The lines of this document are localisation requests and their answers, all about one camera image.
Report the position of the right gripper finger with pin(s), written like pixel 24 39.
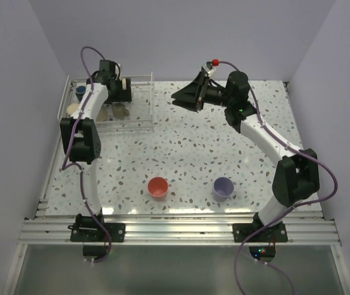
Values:
pixel 193 106
pixel 191 92

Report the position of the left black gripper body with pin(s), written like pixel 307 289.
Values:
pixel 119 95

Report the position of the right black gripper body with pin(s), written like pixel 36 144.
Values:
pixel 216 96

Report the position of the small olive mug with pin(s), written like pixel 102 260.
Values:
pixel 120 111

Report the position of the blue cup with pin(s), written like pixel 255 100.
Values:
pixel 80 91

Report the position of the steel cup with brown sleeve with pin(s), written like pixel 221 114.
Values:
pixel 71 109

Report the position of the purple cup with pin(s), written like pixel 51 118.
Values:
pixel 222 189

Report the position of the red cup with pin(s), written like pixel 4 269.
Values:
pixel 158 188

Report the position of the beige tall cup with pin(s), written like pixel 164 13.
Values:
pixel 103 115

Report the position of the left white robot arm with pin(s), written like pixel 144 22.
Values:
pixel 82 144

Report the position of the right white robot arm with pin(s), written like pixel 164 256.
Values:
pixel 296 177

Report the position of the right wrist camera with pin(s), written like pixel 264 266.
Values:
pixel 209 68

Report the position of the white wire dish rack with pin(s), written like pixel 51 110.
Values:
pixel 141 108

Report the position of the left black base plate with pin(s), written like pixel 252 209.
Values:
pixel 86 229

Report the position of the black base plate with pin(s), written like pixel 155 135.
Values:
pixel 245 232
pixel 86 229

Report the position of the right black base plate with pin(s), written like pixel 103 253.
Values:
pixel 245 232

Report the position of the aluminium rail frame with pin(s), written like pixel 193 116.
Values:
pixel 182 228

